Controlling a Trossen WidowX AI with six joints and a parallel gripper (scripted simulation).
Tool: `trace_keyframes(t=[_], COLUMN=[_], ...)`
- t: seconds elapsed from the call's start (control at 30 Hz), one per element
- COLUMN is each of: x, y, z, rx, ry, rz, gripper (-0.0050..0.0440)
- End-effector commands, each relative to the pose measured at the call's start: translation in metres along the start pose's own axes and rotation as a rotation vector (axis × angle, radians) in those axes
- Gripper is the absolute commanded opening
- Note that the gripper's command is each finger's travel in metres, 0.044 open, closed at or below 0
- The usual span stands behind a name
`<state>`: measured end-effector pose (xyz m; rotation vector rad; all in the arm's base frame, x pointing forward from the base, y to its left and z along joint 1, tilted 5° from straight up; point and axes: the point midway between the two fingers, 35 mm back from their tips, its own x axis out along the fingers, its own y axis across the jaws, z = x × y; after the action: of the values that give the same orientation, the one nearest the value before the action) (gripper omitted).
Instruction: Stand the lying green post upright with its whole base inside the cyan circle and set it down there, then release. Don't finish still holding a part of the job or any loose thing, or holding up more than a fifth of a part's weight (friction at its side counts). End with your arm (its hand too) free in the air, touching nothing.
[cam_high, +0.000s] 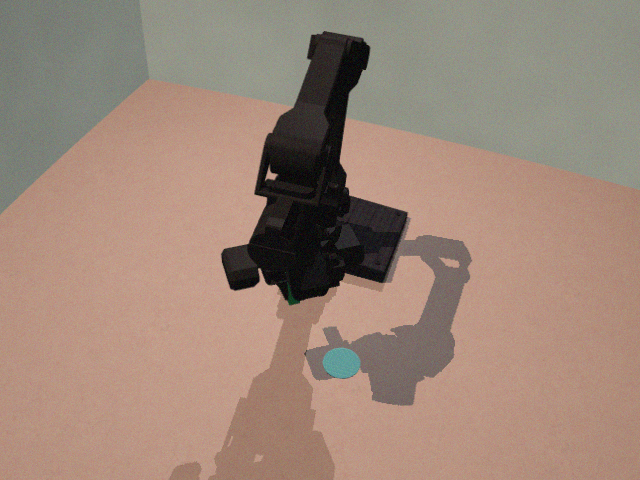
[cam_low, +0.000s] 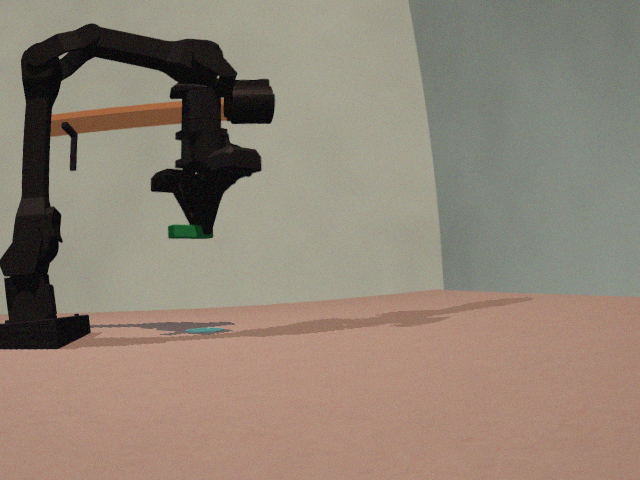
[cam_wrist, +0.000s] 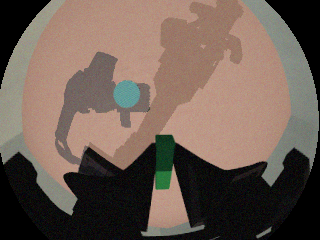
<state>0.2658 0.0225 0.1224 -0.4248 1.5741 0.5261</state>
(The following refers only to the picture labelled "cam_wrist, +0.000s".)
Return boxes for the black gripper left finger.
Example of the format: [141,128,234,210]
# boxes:
[63,143,156,232]

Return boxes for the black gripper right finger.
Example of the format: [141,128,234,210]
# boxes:
[173,143,268,228]

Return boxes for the green rectangular block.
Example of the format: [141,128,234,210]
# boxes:
[155,134,175,190]

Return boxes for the cyan circle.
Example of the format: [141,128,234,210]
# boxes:
[114,80,140,108]

